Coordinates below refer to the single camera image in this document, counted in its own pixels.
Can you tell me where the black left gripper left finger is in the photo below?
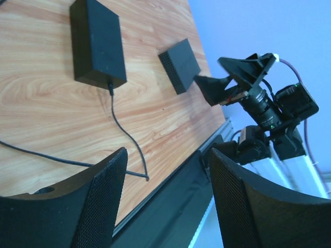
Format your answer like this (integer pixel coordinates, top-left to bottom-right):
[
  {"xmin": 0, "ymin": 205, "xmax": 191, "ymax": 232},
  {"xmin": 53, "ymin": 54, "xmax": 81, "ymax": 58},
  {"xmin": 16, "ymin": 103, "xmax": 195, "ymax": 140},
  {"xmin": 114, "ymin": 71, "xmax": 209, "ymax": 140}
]
[{"xmin": 1, "ymin": 148, "xmax": 128, "ymax": 247}]

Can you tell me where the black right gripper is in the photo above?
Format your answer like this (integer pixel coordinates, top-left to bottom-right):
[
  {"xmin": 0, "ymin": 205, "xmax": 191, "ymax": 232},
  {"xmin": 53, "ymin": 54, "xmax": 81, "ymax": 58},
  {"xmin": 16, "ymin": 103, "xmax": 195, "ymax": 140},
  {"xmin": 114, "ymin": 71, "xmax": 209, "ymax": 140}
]
[{"xmin": 194, "ymin": 53, "xmax": 319, "ymax": 133}]

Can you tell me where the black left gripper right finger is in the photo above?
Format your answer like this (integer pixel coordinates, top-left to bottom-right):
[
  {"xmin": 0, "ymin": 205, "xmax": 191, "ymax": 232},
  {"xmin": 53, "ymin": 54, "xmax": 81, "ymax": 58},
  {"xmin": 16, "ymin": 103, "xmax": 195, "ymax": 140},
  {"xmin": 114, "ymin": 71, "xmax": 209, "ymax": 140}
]
[{"xmin": 209, "ymin": 148, "xmax": 330, "ymax": 247}]

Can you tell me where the black network switch box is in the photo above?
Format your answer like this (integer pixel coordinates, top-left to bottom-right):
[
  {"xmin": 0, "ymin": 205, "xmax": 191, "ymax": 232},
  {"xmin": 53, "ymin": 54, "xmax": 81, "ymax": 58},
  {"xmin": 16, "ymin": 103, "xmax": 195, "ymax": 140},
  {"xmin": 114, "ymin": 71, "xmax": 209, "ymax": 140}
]
[{"xmin": 158, "ymin": 39, "xmax": 201, "ymax": 95}]

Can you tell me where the thin black power cable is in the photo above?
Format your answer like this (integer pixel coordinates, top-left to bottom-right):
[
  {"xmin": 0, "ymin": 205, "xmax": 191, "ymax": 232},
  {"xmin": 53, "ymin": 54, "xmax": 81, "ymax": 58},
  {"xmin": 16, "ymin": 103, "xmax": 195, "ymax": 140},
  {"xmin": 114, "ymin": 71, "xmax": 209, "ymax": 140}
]
[{"xmin": 0, "ymin": 77, "xmax": 150, "ymax": 182}]

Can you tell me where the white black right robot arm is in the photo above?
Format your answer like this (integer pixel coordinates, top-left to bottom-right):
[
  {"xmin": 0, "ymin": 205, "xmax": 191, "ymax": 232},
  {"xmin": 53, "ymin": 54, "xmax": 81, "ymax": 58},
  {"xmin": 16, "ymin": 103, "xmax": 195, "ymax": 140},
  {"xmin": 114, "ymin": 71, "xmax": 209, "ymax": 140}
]
[{"xmin": 194, "ymin": 53, "xmax": 329, "ymax": 198}]

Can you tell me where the black power adapter brick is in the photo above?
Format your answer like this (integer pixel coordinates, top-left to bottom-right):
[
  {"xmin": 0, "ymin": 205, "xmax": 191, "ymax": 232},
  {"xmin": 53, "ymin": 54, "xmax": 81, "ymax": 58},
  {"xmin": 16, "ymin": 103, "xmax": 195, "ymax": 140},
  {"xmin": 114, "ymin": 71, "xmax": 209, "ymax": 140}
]
[{"xmin": 69, "ymin": 0, "xmax": 127, "ymax": 89}]

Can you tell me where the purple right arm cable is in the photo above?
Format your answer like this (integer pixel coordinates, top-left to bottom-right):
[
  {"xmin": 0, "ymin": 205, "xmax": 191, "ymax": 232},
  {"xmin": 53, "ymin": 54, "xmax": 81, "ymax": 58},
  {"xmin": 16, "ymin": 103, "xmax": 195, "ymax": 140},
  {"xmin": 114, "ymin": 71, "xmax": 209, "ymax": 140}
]
[{"xmin": 279, "ymin": 58, "xmax": 324, "ymax": 176}]

